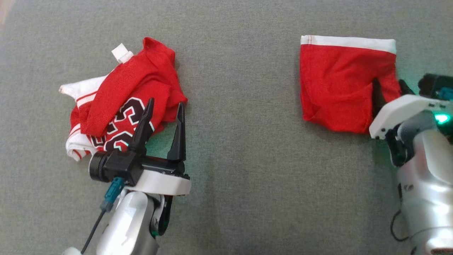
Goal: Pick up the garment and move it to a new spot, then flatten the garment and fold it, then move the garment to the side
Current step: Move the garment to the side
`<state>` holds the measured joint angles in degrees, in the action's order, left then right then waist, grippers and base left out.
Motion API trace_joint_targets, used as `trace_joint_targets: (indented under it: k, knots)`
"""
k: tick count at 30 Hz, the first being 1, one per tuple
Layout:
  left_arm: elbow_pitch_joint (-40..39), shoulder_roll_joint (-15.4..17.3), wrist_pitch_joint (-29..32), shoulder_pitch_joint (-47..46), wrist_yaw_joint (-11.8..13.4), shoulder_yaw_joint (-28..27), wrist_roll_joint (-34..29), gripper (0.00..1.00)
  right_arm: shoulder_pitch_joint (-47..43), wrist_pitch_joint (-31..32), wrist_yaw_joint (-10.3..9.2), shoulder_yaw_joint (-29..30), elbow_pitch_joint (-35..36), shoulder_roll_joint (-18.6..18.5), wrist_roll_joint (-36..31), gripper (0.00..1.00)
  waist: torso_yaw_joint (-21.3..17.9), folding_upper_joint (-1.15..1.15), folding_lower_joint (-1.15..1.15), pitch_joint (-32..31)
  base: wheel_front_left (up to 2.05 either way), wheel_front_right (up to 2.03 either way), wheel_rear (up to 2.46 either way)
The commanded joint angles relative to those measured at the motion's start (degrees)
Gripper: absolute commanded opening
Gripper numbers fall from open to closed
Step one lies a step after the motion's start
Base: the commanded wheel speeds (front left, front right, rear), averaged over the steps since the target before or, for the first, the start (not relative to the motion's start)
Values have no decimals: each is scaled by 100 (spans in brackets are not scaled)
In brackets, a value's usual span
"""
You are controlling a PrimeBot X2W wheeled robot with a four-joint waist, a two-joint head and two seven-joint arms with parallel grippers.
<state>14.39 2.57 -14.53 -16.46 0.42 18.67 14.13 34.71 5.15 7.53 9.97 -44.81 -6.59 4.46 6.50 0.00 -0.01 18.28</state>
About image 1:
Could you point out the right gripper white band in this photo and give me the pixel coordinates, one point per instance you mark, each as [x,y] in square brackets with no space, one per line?
[400,109]

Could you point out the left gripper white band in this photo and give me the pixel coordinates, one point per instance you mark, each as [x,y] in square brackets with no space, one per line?
[162,182]

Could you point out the red basketball shorts white trim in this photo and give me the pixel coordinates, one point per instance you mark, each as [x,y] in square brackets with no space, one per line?
[336,81]

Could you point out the red basketball jersey number 23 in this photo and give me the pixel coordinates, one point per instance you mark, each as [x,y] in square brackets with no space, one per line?
[134,81]

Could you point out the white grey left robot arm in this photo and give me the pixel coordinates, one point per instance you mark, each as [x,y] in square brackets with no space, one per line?
[124,226]

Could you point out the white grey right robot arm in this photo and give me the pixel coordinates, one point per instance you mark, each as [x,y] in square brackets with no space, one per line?
[428,184]

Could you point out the grey fabric sofa seat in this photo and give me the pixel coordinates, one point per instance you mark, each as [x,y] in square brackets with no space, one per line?
[240,141]

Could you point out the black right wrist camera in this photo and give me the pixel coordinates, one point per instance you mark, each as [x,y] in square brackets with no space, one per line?
[430,85]

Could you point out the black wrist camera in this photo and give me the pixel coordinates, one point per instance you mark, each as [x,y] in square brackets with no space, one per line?
[430,85]
[106,165]

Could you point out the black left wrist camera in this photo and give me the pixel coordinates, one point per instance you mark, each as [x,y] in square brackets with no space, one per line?
[106,165]

